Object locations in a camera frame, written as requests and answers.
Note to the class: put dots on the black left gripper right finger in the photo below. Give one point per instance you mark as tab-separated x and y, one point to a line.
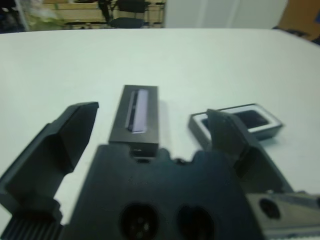
240	150

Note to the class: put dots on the black mesh office chair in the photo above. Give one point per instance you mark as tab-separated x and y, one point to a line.
130	20

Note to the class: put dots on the stacked wooden crates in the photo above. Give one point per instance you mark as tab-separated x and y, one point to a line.
80	12

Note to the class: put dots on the black box base white lining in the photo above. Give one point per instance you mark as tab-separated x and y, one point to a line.
270	133

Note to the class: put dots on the green sack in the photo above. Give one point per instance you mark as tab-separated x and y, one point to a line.
47	22

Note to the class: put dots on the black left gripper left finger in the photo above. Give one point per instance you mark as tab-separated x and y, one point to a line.
45	160

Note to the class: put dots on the black folded chair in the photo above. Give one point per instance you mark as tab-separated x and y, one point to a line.
105	10

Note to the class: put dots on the black box lid silver stripe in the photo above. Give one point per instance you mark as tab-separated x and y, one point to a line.
140	140

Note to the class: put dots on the black phone-like camera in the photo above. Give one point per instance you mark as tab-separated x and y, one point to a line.
252	120

